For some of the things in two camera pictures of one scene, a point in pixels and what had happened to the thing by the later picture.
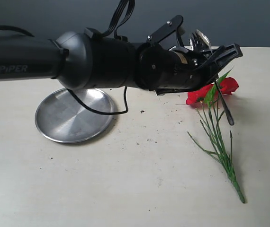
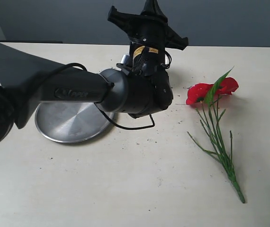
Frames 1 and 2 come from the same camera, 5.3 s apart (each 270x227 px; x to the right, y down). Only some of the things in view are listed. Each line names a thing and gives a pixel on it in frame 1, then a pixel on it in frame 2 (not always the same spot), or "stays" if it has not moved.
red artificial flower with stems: [209, 100] stays
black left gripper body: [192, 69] to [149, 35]
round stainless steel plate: [61, 118] stays
